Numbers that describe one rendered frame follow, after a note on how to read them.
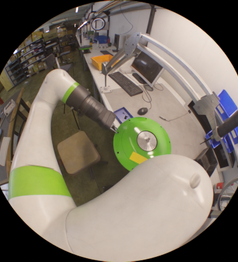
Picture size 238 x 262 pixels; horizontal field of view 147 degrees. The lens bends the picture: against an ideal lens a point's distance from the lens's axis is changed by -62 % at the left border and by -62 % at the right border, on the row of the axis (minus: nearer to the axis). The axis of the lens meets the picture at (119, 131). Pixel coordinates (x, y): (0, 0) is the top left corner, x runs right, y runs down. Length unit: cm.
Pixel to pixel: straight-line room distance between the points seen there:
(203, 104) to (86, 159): 89
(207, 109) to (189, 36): 109
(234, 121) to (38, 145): 47
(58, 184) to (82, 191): 142
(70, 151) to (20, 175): 84
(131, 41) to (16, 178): 53
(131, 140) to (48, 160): 34
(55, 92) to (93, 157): 68
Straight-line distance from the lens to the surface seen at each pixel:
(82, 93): 33
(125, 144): 41
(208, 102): 32
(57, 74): 36
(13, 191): 15
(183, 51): 132
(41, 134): 22
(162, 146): 47
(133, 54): 51
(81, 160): 90
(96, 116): 34
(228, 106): 110
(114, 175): 147
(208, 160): 105
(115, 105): 76
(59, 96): 35
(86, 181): 152
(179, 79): 35
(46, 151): 18
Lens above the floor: 147
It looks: 62 degrees down
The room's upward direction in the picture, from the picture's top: 11 degrees clockwise
